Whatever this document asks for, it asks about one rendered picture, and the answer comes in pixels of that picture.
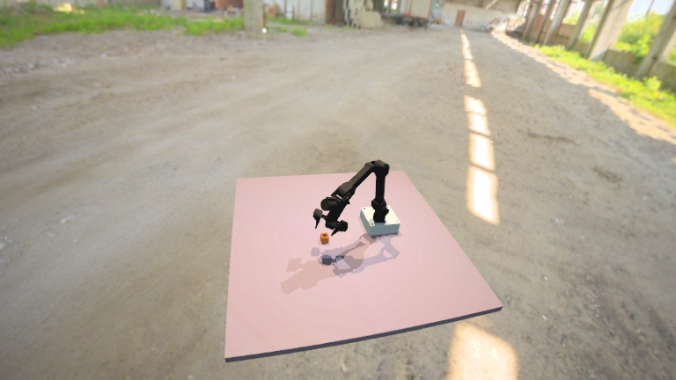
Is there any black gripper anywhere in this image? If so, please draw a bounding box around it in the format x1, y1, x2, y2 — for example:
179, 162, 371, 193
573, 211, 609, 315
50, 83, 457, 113
312, 208, 348, 237

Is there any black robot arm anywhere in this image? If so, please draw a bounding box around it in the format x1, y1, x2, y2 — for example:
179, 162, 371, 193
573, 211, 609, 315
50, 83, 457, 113
320, 160, 390, 230

